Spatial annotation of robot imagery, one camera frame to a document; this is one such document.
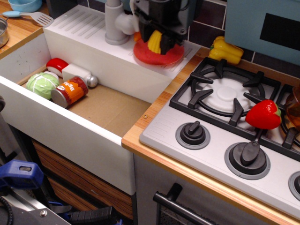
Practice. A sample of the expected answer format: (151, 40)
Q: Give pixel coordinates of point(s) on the black stove knob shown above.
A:
(247, 160)
(294, 185)
(192, 136)

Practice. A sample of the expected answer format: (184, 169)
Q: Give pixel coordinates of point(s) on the orange toy pepper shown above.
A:
(137, 36)

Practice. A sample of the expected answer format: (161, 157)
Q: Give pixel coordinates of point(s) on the orange toy beans can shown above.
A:
(69, 92)

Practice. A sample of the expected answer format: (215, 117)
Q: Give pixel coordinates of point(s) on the black oven door handle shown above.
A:
(169, 202)

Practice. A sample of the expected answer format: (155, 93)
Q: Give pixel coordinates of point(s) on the red plate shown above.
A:
(142, 53)

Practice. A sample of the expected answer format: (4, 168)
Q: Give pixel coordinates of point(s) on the black burner grate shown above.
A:
(222, 95)

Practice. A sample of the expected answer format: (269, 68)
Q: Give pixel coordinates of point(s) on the black left stove knob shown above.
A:
(192, 136)

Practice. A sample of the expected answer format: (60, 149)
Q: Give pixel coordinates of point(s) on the black middle stove knob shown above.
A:
(247, 160)

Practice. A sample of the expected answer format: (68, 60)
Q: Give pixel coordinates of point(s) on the black right stove knob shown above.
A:
(294, 185)

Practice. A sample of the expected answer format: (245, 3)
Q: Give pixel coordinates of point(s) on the white toy salt shaker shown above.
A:
(73, 70)

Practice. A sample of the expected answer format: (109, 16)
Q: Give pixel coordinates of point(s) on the red toy strawberry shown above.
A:
(264, 115)

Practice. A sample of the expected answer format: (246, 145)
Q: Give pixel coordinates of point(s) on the green toy cabbage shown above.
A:
(43, 83)

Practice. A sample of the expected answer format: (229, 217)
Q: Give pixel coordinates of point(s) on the yellow toy bell pepper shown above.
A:
(222, 50)

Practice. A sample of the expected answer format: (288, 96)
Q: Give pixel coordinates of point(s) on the grey toy stove top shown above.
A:
(273, 189)

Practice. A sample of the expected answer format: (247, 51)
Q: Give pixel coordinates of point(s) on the brown glossy toy pot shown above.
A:
(292, 107)

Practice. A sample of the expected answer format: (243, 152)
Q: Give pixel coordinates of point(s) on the yellow toy corn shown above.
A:
(154, 42)

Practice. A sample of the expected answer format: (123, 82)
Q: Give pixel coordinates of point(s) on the white toy sink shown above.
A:
(90, 111)

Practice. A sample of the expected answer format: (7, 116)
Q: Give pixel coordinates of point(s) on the silver metal pot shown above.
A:
(4, 36)

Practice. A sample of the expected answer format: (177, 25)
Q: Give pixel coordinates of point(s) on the grey toy faucet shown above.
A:
(119, 25)

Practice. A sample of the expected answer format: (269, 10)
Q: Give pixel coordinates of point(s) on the blue clamp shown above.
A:
(20, 175)

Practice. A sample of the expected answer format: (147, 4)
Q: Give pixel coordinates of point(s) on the grey spatula blue handle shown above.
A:
(41, 18)

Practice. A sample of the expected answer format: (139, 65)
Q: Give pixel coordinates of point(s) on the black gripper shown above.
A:
(171, 17)

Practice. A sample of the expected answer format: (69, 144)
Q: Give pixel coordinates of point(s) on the blue bowl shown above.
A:
(28, 6)

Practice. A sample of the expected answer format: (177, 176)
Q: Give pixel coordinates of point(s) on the red white toy sushi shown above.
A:
(57, 65)

